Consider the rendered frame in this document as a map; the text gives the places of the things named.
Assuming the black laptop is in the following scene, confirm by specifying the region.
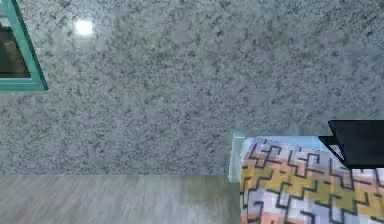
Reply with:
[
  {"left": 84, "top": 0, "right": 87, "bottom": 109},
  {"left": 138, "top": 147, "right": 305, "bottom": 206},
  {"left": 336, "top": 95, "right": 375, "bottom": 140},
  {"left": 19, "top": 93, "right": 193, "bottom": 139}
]
[{"left": 317, "top": 119, "right": 384, "bottom": 170}]

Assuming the teal framed wall picture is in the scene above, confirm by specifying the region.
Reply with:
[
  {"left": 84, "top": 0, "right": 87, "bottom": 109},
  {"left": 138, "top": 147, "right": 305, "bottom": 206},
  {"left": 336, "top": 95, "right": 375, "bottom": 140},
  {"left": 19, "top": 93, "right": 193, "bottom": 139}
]
[{"left": 0, "top": 0, "right": 49, "bottom": 92}]

